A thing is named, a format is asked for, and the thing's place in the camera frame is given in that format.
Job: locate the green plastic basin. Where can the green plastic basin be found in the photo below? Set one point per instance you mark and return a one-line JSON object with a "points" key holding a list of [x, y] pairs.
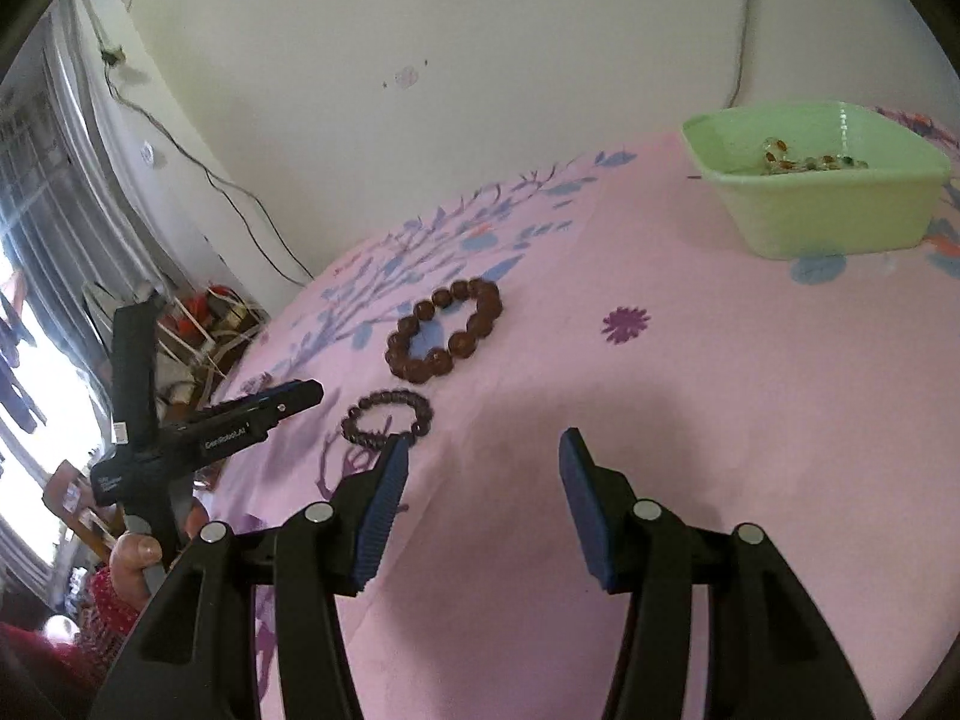
{"points": [[825, 217]]}

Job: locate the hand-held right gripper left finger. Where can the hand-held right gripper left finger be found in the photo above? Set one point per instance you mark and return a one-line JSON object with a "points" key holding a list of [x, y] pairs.
{"points": [[386, 495]]}

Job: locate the pile of mixed jewelry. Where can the pile of mixed jewelry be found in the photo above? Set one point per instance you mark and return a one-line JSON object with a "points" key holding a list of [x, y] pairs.
{"points": [[780, 161]]}

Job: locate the brown cardboard box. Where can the brown cardboard box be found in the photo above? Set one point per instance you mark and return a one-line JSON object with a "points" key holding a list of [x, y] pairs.
{"points": [[64, 487]]}

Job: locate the hanging dark clothing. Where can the hanging dark clothing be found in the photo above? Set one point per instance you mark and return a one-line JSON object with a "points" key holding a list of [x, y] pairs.
{"points": [[19, 390]]}

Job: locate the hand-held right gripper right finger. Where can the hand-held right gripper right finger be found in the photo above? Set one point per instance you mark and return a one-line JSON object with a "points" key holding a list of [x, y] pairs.
{"points": [[581, 502]]}

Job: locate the person's left forearm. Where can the person's left forearm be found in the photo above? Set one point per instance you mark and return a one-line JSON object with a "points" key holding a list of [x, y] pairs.
{"points": [[101, 604]]}

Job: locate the grey curtain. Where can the grey curtain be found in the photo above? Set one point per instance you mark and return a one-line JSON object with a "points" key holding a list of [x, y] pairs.
{"points": [[75, 202]]}

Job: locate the person's left hand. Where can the person's left hand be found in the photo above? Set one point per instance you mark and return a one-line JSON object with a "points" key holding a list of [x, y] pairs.
{"points": [[137, 555]]}

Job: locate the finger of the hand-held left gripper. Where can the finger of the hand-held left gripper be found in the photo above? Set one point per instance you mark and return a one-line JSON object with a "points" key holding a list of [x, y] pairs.
{"points": [[289, 405], [251, 395]]}

